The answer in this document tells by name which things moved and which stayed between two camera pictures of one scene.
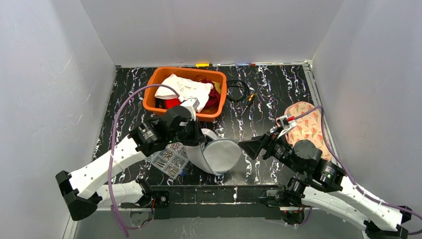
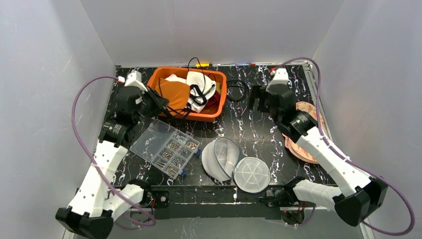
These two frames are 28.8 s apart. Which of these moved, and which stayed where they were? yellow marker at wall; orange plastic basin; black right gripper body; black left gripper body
Moved: black left gripper body; black right gripper body
Stayed: orange plastic basin; yellow marker at wall
